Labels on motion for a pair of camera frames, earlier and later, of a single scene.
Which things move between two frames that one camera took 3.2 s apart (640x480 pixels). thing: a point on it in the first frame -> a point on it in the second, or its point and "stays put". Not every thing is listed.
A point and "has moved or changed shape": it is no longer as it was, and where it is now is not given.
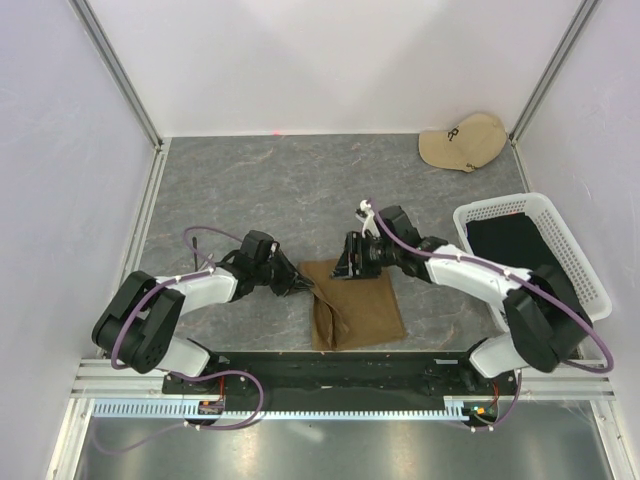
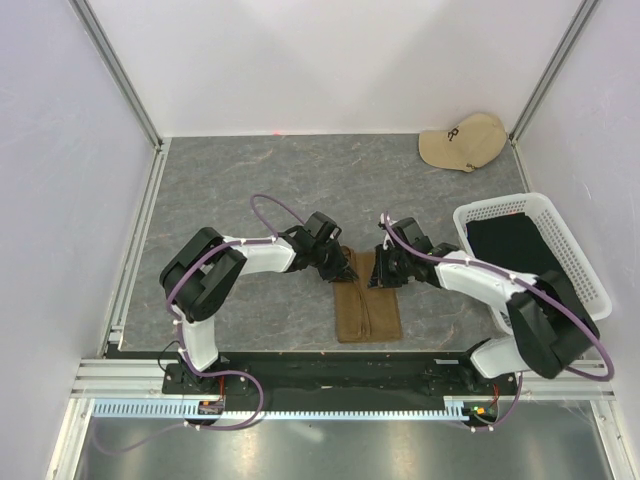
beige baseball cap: [466, 145] stays put
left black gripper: [290, 275] -> [330, 274]
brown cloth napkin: [353, 313] has moved or changed shape
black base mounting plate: [343, 381] stays put
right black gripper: [347, 268] -> [379, 277]
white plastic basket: [588, 289] stays put
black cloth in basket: [515, 241] stays put
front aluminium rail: [109, 379] stays put
